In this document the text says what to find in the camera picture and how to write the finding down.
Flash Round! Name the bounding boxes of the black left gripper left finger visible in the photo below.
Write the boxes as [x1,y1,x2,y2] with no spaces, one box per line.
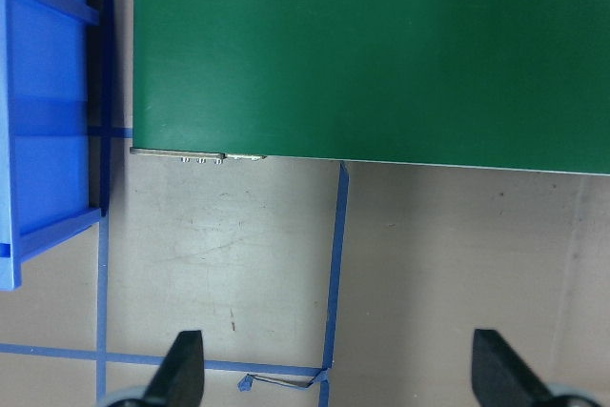
[141,330,205,407]

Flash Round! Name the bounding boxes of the blue bin left side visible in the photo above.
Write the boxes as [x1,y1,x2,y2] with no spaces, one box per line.
[1,0,101,291]

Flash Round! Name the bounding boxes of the green conveyor belt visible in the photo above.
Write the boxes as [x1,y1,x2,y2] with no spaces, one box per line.
[132,0,609,174]

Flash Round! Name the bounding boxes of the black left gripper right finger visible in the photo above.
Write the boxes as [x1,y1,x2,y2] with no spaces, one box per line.
[471,329,554,407]

